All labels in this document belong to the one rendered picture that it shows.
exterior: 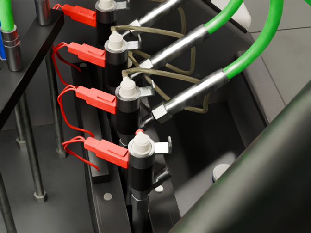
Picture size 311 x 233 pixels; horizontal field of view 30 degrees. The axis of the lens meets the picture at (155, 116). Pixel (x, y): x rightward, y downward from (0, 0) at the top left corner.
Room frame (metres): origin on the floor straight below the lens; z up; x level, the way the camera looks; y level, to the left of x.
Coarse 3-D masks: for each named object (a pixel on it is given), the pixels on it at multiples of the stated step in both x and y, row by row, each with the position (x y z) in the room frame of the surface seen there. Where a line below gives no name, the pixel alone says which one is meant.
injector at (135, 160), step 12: (132, 156) 0.36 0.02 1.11; (144, 156) 0.36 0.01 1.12; (132, 168) 0.36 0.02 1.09; (144, 168) 0.36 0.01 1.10; (168, 168) 0.38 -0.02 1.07; (132, 180) 0.36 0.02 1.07; (144, 180) 0.36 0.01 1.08; (156, 180) 0.37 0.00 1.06; (132, 192) 0.36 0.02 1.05; (144, 192) 0.36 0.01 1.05; (132, 204) 0.37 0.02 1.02; (144, 204) 0.37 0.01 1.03; (132, 216) 0.37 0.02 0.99; (144, 216) 0.37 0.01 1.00; (132, 228) 0.37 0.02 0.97; (144, 228) 0.37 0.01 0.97
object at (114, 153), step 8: (88, 144) 0.39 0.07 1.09; (96, 144) 0.40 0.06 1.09; (104, 144) 0.39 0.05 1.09; (112, 144) 0.39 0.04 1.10; (96, 152) 0.39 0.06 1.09; (104, 152) 0.38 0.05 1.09; (112, 152) 0.38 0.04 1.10; (120, 152) 0.38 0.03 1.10; (112, 160) 0.38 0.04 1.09; (120, 160) 0.38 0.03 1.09
